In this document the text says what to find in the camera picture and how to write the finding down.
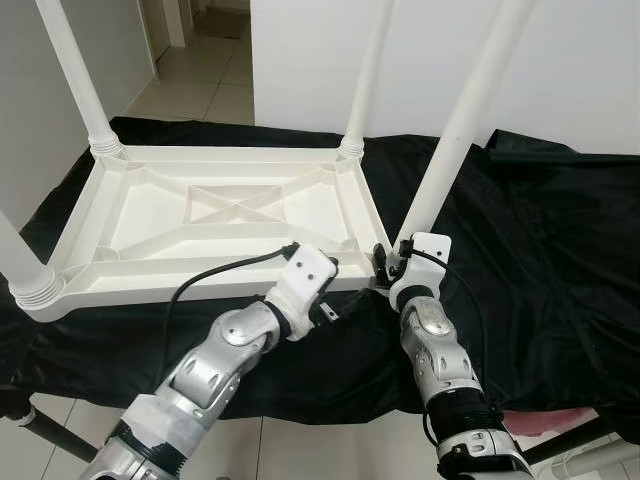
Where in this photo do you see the white plastic table top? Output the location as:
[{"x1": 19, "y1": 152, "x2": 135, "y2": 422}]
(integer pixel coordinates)
[{"x1": 15, "y1": 143, "x2": 396, "y2": 323}]

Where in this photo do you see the black cloth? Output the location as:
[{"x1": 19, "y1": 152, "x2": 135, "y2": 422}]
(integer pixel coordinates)
[{"x1": 0, "y1": 117, "x2": 640, "y2": 423}]

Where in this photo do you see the pink sheet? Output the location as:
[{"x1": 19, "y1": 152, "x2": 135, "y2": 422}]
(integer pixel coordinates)
[{"x1": 500, "y1": 405, "x2": 598, "y2": 438}]

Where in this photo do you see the black metal stand leg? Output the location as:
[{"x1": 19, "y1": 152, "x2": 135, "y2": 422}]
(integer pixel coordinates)
[
  {"x1": 0, "y1": 395, "x2": 97, "y2": 463},
  {"x1": 520, "y1": 413, "x2": 623, "y2": 467}
]

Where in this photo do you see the silver lamp pole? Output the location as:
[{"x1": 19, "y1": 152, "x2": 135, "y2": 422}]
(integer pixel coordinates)
[{"x1": 535, "y1": 438, "x2": 640, "y2": 480}]

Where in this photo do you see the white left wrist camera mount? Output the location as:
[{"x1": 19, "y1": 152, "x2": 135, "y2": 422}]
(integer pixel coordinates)
[{"x1": 265, "y1": 248, "x2": 339, "y2": 341}]

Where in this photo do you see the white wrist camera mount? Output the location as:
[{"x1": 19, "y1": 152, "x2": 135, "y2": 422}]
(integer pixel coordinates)
[
  {"x1": 388, "y1": 232, "x2": 451, "y2": 307},
  {"x1": 265, "y1": 248, "x2": 339, "y2": 341}
]

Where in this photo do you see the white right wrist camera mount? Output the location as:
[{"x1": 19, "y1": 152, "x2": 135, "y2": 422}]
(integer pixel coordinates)
[{"x1": 388, "y1": 232, "x2": 451, "y2": 307}]

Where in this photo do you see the white door frame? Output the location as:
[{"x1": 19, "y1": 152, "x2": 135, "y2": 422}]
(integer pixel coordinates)
[{"x1": 140, "y1": 0, "x2": 193, "y2": 63}]

